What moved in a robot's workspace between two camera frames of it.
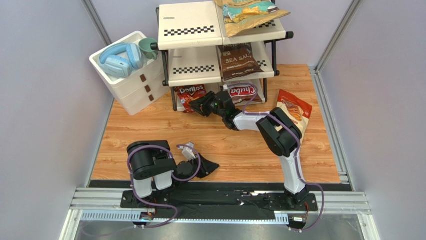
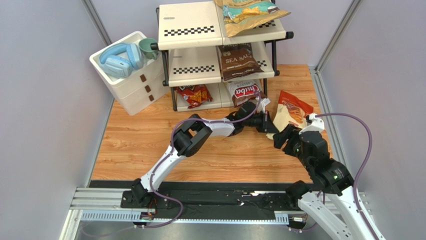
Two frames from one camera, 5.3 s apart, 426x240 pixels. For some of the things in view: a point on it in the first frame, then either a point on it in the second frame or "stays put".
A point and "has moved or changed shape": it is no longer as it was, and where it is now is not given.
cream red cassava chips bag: x=298 y=111 stays put
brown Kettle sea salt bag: x=238 y=60 stays put
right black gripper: x=206 y=105 to x=286 y=140
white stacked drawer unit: x=143 y=86 stays put
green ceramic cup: x=145 y=46 stays put
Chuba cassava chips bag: x=242 y=91 has moved or changed shape
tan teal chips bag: x=239 y=15 stays put
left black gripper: x=206 y=167 to x=269 y=126
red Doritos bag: x=189 y=93 has moved or changed shape
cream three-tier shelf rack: x=189 y=34 stays put
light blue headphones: x=120 y=60 stays put
